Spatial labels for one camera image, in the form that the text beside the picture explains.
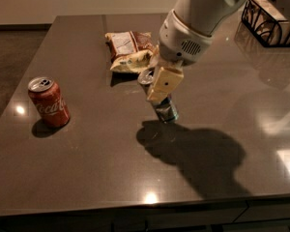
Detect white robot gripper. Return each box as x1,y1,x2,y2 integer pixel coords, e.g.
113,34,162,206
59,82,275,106
147,10,213,102

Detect silver blue redbull can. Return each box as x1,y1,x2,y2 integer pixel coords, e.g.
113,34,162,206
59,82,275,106
137,68,179,124

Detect red coca-cola can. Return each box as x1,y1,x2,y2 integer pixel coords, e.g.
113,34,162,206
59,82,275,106
28,76,71,128

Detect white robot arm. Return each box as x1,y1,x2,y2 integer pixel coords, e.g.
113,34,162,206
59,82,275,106
147,0,290,103

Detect brown yellow chip bag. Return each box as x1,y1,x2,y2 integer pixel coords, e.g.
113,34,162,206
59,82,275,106
105,31,156,73

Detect black wire napkin basket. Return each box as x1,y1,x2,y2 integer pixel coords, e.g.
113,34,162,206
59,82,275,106
242,0,290,47

